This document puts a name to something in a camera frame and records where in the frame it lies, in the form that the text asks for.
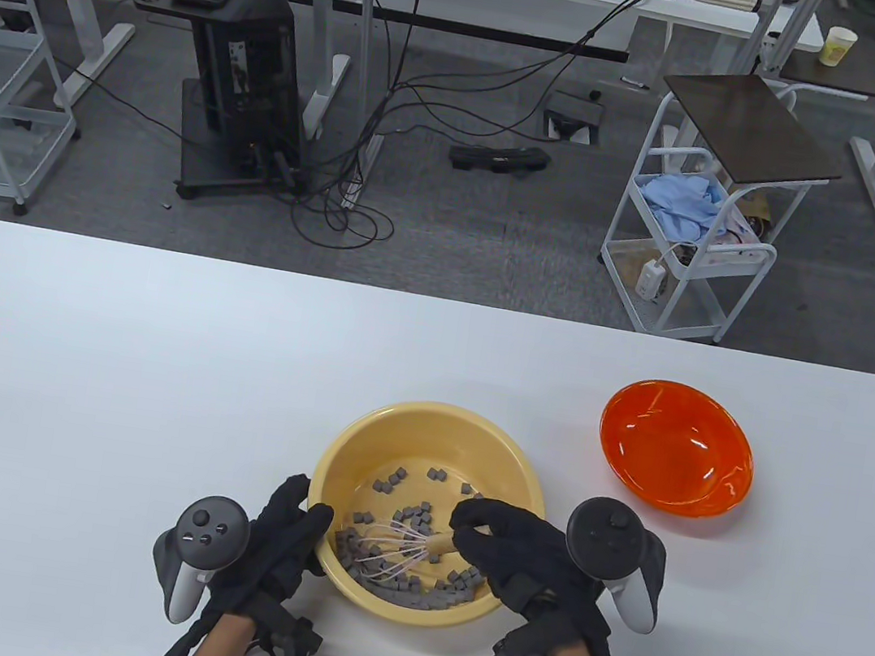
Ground person's right hand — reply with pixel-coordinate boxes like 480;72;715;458
433;493;611;656

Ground person's left hand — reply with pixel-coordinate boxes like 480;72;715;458
201;463;342;633

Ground wire whisk with wooden handle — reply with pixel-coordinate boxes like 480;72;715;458
346;513;467;597

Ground yellow plastic bowl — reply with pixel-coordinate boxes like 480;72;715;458
292;386;561;645

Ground person's left forearm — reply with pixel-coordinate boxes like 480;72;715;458
178;605;266;656

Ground pile of small grey cubes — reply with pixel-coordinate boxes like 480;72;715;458
326;454;505;620

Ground left grey black controller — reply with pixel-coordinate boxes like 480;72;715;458
143;487;257;634

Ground grey black controller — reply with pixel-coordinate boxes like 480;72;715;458
143;487;257;634
552;492;676;637

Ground right grey black controller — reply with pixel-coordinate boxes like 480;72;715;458
552;492;676;637

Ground orange translucent bowl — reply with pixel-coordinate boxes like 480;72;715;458
588;371;767;524

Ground white power adapter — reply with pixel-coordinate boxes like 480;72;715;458
635;259;669;304

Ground black power strip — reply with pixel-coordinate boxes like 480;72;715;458
447;135;553;184

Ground blue cloth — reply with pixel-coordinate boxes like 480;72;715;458
633;167;733;250

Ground floor socket box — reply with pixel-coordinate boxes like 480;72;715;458
537;87;609;149

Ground black computer cart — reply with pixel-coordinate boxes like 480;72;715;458
106;0;329;216

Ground white cart with brown top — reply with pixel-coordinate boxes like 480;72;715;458
589;55;856;362

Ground small brown side table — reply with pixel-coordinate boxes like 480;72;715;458
756;46;875;102

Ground paper cup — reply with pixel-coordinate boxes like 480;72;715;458
819;25;860;71

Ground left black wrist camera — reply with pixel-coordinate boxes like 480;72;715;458
247;595;329;656

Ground bundle of black cables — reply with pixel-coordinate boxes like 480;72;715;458
268;0;653;291

